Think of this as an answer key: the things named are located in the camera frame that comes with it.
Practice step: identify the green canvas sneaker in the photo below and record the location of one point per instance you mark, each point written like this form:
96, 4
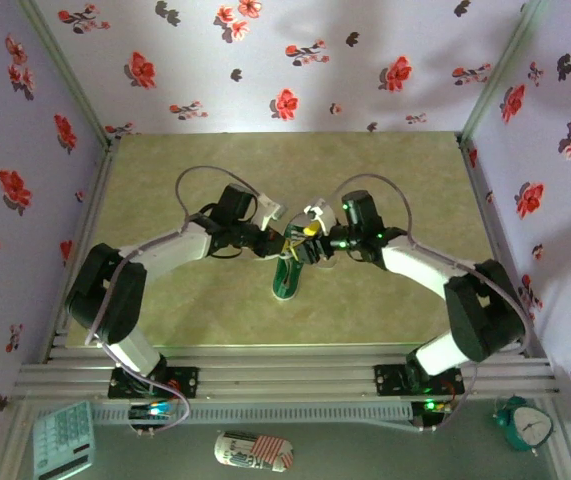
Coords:
285, 280

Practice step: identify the white shoelace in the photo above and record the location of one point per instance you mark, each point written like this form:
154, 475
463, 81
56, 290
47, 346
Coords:
328, 264

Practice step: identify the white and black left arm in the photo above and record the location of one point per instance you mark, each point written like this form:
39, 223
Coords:
165, 250

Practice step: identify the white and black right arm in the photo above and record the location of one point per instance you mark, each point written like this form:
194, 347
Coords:
415, 265

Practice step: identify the wide aluminium extrusion beam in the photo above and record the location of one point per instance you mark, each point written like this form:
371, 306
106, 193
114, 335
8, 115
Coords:
285, 372

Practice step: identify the striped drink can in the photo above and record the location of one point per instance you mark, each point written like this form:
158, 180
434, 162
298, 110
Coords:
252, 450

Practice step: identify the teal alarm clock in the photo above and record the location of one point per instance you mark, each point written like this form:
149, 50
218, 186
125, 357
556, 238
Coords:
527, 425

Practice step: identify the light teal calculator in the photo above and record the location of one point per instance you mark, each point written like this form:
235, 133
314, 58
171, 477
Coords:
62, 440

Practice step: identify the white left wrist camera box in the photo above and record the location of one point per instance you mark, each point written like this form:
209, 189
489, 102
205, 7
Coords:
270, 207

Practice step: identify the aluminium side rail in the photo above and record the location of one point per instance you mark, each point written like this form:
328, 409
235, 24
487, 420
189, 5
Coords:
89, 225
491, 225

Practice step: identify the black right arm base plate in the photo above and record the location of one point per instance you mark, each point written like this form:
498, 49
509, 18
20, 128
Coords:
390, 380

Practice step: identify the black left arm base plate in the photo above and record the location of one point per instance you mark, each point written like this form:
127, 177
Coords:
185, 380

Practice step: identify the aluminium frame post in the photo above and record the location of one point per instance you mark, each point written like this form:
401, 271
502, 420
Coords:
499, 75
65, 75

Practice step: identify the aluminium frame leg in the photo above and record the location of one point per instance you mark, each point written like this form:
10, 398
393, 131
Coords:
12, 440
565, 440

